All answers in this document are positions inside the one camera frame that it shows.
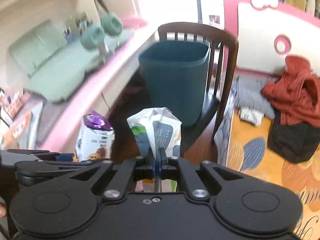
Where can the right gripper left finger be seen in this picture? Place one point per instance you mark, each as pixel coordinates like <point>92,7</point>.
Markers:
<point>126,176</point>

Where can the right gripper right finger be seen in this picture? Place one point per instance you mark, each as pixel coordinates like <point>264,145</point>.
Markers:
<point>181,170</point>

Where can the white paper bag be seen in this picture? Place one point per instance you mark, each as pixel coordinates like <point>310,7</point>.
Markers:
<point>155,128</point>

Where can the purple white snack box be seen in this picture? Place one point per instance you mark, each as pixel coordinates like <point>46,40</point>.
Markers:
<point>95,138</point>

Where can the dark teal trash bin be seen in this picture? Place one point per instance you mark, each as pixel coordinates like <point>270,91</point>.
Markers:
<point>175,73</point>

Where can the person's left hand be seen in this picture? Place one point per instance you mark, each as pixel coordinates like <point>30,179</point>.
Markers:
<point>3,211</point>

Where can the dark wooden chair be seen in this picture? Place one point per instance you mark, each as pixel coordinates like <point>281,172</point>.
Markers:
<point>136,97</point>

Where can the illustrated children's textbook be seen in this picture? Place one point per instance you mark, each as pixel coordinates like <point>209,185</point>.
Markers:
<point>22,134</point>

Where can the yellow floral bedspread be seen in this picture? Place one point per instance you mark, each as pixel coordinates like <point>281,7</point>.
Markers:
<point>243,147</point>

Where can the pink and cream desk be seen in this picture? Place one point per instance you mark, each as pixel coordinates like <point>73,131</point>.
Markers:
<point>101,90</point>

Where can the green tilting desk board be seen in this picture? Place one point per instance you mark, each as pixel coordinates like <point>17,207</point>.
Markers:
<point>53,67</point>

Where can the grey pillow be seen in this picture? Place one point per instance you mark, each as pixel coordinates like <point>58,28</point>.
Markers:
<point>247,94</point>

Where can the black garment on bed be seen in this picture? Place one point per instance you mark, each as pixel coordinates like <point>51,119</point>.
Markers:
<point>295,143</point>

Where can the red knit sweater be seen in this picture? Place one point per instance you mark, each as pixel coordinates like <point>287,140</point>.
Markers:
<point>296,94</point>

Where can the green pen holder organizer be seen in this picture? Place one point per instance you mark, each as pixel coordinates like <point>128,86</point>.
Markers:
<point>73,26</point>

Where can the pink and white headboard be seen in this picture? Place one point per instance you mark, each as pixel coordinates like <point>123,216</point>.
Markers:
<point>268,31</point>

